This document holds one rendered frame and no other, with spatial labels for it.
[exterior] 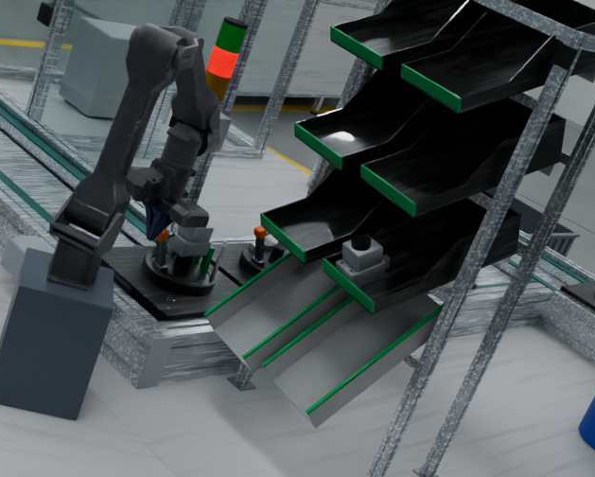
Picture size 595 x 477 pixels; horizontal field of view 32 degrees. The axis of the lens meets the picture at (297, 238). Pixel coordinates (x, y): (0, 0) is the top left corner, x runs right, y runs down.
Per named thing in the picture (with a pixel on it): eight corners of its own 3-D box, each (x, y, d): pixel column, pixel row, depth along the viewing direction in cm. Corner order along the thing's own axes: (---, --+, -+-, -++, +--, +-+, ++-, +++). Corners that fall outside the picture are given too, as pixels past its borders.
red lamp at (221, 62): (217, 77, 201) (225, 52, 199) (201, 66, 204) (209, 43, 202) (236, 79, 204) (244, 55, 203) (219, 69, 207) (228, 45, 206)
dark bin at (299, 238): (304, 265, 163) (303, 225, 158) (260, 225, 172) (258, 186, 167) (446, 210, 175) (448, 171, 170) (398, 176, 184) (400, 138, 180)
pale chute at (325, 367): (315, 429, 159) (306, 413, 156) (271, 379, 168) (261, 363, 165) (456, 319, 165) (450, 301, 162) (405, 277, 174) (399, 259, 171)
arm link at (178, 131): (194, 132, 173) (215, 126, 182) (164, 118, 174) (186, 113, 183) (181, 170, 175) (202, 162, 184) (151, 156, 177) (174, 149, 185)
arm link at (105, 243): (93, 260, 154) (105, 221, 152) (42, 234, 156) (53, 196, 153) (114, 249, 160) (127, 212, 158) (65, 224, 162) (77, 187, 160)
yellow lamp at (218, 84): (209, 100, 202) (217, 77, 201) (193, 90, 205) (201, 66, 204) (227, 102, 206) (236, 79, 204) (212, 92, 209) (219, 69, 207)
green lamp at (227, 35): (225, 52, 199) (234, 27, 197) (209, 42, 202) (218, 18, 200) (244, 55, 203) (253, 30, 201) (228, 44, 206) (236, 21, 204)
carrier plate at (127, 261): (163, 325, 180) (166, 314, 180) (86, 256, 194) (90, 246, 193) (260, 314, 198) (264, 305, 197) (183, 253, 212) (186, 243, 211)
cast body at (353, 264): (351, 291, 158) (352, 254, 154) (334, 276, 161) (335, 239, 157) (395, 273, 162) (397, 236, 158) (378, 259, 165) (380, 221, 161)
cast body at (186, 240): (181, 257, 190) (193, 222, 188) (166, 245, 193) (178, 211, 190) (215, 256, 196) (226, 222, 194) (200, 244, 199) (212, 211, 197)
